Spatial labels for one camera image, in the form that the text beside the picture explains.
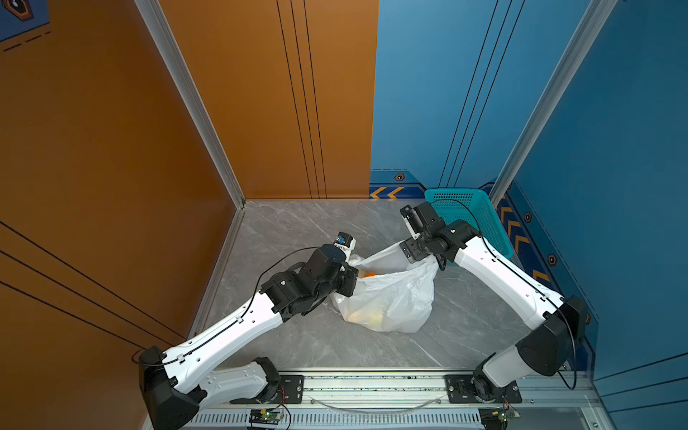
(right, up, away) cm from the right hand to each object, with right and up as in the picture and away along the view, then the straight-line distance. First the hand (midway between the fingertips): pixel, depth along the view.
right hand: (417, 241), depth 81 cm
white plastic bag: (-8, -15, -2) cm, 17 cm away
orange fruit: (-14, -12, +7) cm, 20 cm away
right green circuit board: (+21, -45, -11) cm, 51 cm away
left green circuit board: (-43, -46, -10) cm, 64 cm away
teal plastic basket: (+32, +13, +32) cm, 47 cm away
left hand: (-19, -7, -9) cm, 22 cm away
